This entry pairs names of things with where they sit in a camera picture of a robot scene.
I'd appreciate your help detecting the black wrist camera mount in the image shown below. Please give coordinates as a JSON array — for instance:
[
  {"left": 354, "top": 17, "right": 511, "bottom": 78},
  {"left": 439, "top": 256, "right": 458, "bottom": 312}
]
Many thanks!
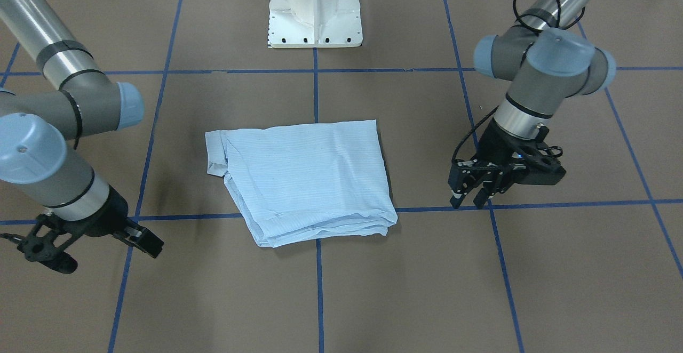
[
  {"left": 15, "top": 214, "right": 83, "bottom": 274},
  {"left": 514, "top": 142, "right": 567, "bottom": 186}
]

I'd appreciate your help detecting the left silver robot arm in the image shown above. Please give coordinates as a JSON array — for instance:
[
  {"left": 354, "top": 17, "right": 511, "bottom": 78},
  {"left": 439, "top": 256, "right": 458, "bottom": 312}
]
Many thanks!
[{"left": 448, "top": 0, "right": 616, "bottom": 208}]

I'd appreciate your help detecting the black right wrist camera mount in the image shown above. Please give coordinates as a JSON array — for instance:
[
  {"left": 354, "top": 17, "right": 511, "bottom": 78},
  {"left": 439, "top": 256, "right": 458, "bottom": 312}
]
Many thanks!
[{"left": 15, "top": 214, "right": 83, "bottom": 274}]

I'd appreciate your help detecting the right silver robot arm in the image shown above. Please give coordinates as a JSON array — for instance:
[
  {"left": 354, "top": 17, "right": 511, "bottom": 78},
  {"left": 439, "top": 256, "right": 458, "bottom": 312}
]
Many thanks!
[{"left": 2, "top": 0, "right": 163, "bottom": 262}]

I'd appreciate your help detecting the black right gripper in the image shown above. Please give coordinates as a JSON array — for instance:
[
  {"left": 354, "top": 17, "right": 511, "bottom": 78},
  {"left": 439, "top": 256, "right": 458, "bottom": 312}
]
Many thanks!
[{"left": 70, "top": 186, "right": 164, "bottom": 259}]

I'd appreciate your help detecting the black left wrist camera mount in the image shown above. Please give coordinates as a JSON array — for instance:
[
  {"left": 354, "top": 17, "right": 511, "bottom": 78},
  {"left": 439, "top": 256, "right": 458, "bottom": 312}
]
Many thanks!
[{"left": 514, "top": 142, "right": 567, "bottom": 186}]

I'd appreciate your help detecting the light blue button-up shirt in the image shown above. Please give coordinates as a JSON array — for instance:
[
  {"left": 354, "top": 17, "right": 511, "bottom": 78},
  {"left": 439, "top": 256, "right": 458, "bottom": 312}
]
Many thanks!
[{"left": 205, "top": 120, "right": 398, "bottom": 248}]

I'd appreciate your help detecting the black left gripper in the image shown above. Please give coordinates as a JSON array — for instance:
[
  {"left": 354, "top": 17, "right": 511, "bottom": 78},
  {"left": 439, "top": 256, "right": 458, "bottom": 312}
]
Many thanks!
[{"left": 447, "top": 119, "right": 549, "bottom": 210}]

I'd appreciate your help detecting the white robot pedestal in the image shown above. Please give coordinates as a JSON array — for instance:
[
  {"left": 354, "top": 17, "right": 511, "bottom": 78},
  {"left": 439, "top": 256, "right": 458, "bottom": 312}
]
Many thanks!
[{"left": 267, "top": 0, "right": 363, "bottom": 49}]

